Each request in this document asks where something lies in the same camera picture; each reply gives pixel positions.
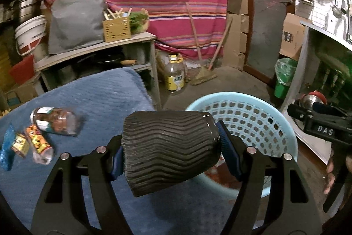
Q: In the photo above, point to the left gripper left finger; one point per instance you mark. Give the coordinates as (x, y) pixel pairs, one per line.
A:
(78, 197)

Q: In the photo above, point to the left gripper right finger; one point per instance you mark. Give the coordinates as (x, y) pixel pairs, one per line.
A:
(291, 206)

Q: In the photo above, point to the orange cartoon snack packet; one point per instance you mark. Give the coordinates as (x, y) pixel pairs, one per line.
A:
(41, 149)

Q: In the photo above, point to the black ribbed plastic tray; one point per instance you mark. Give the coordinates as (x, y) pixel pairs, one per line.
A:
(165, 148)

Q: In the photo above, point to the green trash bag bin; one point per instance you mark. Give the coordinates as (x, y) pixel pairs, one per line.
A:
(284, 69)

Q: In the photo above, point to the person's hand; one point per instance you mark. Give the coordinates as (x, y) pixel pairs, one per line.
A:
(330, 178)

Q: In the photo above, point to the light blue plastic basket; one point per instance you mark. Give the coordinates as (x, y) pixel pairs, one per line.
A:
(256, 122)

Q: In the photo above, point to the yellow brown spice box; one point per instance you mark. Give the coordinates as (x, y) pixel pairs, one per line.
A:
(20, 145)

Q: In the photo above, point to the blue plastic wrapper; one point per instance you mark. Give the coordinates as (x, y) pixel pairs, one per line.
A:
(7, 154)

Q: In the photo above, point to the cardboard box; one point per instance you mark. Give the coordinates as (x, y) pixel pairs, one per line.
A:
(292, 36)

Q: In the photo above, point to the clear plastic snack jar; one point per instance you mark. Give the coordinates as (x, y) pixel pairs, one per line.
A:
(55, 120)

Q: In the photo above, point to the blue knitted table cloth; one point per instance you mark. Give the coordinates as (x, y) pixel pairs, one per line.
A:
(102, 101)

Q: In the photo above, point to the red plastic basin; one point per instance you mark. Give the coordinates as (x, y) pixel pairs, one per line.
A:
(23, 71)

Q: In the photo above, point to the oil bottle on floor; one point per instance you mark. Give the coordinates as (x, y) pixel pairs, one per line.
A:
(175, 73)

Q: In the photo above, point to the wooden side table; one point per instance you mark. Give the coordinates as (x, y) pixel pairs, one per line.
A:
(137, 52)

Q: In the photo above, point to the white plastic bucket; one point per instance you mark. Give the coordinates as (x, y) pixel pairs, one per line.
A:
(31, 35)

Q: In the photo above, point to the grey fabric bag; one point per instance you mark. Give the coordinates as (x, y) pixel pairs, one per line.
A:
(75, 24)

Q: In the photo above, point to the yellow chopstick holder box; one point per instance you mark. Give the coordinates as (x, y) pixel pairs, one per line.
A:
(116, 25)

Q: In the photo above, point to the green vegetables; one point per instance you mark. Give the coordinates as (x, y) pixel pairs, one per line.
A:
(139, 21)

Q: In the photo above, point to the steel pot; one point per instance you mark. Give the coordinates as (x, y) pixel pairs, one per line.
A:
(25, 10)

